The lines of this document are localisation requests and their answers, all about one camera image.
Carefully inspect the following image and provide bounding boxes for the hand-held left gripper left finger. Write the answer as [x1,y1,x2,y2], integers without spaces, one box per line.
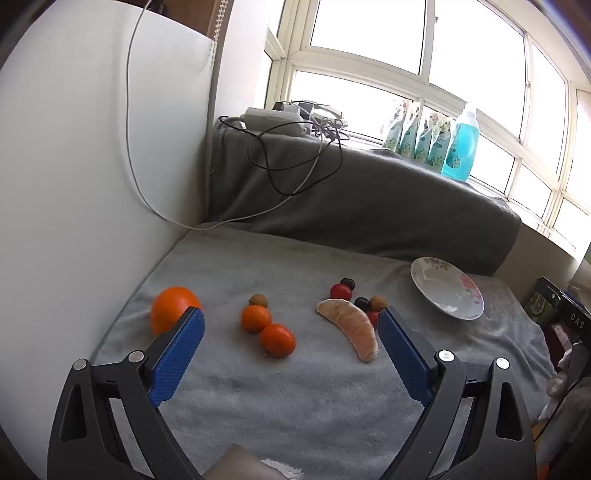
[46,306,206,480]

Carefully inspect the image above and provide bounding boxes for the small mandarin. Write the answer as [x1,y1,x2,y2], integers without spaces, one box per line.
[241,305,273,334]
[259,323,297,360]

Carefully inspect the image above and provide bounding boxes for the dark red box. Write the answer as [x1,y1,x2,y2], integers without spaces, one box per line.
[545,320,578,356]

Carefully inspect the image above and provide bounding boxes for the white floral plate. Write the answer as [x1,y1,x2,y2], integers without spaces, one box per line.
[410,257,485,320]

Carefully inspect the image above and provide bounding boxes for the peeled pomelo segment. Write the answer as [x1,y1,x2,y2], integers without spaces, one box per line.
[316,298,379,363]

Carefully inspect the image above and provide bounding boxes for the white board panel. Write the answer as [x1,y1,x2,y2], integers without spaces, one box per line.
[0,0,218,480]

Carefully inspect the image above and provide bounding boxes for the white cable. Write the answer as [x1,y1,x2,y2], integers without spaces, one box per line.
[124,0,333,232]

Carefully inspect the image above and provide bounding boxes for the large orange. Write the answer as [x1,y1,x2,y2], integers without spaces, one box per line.
[150,286,202,337]

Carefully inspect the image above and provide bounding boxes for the blue detergent bottle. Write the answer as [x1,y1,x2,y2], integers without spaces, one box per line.
[441,104,481,182]

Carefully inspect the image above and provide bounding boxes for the beaded blind cord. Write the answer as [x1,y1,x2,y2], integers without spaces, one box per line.
[207,0,232,70]

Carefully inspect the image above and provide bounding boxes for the dark grey blanket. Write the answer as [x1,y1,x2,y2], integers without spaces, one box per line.
[206,121,522,278]

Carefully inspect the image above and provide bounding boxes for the white power strip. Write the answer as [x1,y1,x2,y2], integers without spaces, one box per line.
[240,107,305,136]

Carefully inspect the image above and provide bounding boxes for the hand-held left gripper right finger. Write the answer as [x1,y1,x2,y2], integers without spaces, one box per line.
[378,306,539,480]

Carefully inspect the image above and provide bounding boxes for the person's clothing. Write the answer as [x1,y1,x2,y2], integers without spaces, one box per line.
[216,443,305,480]

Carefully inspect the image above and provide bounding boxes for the white window frame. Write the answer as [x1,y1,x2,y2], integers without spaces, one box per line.
[265,0,591,259]

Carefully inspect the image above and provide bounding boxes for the green carton box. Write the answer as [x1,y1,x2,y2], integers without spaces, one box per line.
[525,288,558,324]

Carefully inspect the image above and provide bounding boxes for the light grey blanket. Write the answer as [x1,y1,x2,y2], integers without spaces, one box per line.
[90,222,557,480]

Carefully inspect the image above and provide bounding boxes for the black cable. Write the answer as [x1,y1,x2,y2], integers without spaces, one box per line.
[218,115,345,197]

